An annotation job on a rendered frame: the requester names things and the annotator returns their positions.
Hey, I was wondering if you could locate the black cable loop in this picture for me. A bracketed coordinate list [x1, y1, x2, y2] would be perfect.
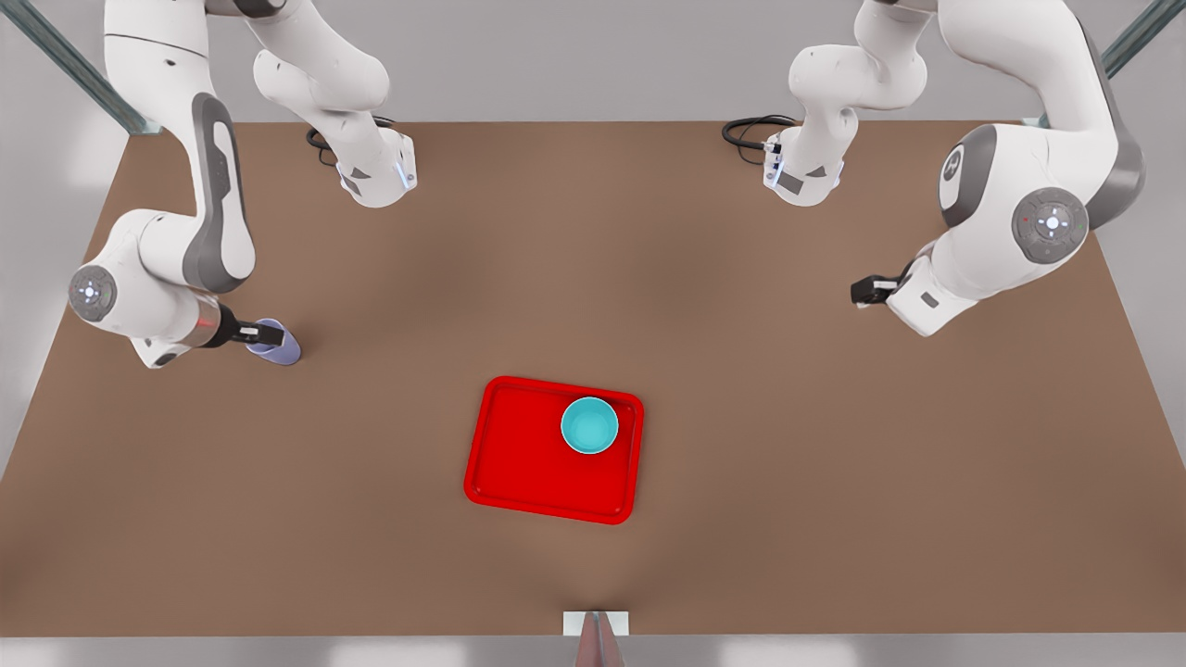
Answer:
[721, 114, 801, 169]
[305, 115, 399, 170]

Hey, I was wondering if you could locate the lavender cup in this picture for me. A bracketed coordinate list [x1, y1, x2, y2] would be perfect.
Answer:
[245, 318, 303, 367]

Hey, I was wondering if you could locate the silver frame post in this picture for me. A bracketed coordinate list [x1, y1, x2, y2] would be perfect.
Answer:
[0, 0, 161, 138]
[562, 609, 630, 667]
[1023, 0, 1186, 130]

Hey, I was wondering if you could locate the teal bowl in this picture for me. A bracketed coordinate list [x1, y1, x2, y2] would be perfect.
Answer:
[560, 396, 621, 456]

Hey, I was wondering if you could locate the red tray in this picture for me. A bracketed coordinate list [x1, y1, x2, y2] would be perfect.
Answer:
[462, 374, 646, 526]

